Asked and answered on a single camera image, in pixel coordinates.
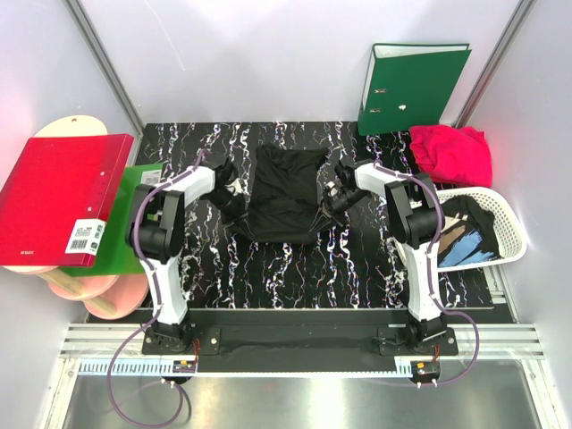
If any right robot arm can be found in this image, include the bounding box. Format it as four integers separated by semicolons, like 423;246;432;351
310;161;447;350

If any pink t-shirt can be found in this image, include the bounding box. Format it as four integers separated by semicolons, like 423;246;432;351
409;125;492;188

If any white plastic basket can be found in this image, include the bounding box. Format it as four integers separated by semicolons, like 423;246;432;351
436;187;527;273

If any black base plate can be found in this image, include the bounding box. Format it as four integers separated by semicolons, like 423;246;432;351
142;309;458;376

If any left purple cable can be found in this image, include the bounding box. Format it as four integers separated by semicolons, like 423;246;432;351
106;149;206;424

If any black marble pattern mat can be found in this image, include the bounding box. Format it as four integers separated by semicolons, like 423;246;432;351
132;121;495;310

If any aluminium rail frame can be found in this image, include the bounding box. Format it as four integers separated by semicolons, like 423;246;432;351
61;324;544;378

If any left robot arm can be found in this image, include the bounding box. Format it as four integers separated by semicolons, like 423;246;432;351
124;158;252;354

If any green lever arch binder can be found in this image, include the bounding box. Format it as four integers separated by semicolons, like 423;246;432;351
357;43;472;136

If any green plastic folder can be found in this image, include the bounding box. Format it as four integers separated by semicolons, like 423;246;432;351
61;164;163;277

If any red ring binder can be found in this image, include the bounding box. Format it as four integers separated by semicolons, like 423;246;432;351
1;134;134;267

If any black printed t-shirt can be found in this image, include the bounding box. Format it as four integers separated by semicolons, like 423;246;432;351
231;144;328;244
438;195;501;268

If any black printed t-shirt in basket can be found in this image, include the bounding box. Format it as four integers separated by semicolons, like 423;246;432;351
438;195;501;268

